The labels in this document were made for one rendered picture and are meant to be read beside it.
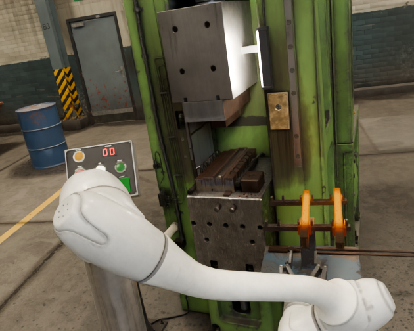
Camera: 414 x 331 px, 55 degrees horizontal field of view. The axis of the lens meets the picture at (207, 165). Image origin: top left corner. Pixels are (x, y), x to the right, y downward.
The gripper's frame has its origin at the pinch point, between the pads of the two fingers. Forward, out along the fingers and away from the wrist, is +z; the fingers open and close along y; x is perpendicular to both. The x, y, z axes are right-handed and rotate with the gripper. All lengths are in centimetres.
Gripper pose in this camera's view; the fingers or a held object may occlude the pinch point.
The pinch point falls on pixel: (303, 259)
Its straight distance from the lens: 131.4
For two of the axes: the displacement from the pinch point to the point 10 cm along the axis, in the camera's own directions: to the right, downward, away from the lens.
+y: 9.6, -0.4, -2.8
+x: -1.4, -9.3, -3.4
